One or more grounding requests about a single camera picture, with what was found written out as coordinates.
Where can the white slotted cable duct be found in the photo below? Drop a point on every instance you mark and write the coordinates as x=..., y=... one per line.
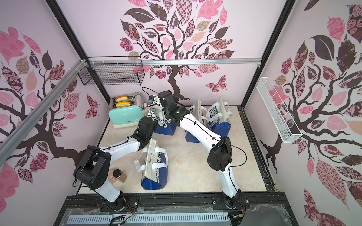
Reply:
x=106, y=219

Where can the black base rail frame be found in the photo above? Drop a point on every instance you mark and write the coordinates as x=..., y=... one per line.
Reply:
x=255, y=208

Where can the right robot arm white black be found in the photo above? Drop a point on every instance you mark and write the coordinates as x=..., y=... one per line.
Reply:
x=219, y=148

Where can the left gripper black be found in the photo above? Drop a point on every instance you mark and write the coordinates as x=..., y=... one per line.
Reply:
x=154, y=125

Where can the white wire shelf basket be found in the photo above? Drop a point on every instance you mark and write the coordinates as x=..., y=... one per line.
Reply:
x=273, y=98

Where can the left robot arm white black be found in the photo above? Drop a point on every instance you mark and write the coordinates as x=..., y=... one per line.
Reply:
x=93, y=168

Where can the bread slice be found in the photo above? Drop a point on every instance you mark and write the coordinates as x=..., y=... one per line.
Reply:
x=121, y=98
x=122, y=104

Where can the small jar with dark lid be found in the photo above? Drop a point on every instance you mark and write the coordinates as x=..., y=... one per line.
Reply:
x=115, y=175

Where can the front bread slice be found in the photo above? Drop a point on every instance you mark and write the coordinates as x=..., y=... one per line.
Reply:
x=122, y=104

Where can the mint green toaster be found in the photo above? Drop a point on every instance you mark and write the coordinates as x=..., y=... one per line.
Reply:
x=127, y=116

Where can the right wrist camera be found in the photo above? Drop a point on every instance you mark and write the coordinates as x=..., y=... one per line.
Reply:
x=154, y=100

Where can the black wire basket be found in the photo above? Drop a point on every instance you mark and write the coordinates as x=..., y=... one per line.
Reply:
x=129, y=71

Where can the aluminium rail left wall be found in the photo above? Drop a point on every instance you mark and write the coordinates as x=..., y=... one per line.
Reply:
x=16, y=137

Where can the rear bread slice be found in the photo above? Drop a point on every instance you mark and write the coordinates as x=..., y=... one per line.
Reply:
x=121, y=98

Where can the takeout bag blue beige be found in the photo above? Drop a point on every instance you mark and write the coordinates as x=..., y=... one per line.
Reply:
x=218, y=117
x=197, y=111
x=153, y=164

